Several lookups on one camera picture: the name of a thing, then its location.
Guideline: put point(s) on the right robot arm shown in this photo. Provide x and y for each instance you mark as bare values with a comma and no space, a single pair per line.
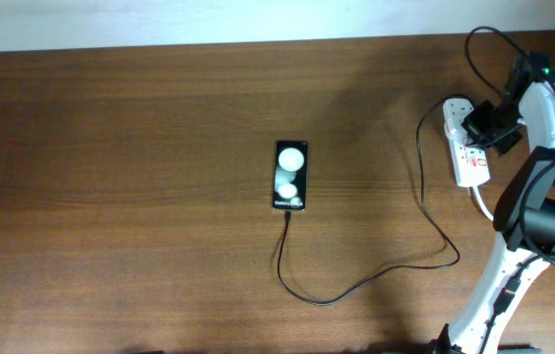
524,217

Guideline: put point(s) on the black smartphone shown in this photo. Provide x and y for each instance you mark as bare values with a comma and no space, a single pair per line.
290,176

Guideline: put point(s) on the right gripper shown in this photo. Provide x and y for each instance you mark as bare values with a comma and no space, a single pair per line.
470,124

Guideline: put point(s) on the white power strip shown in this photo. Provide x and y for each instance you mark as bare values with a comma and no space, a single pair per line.
469,163

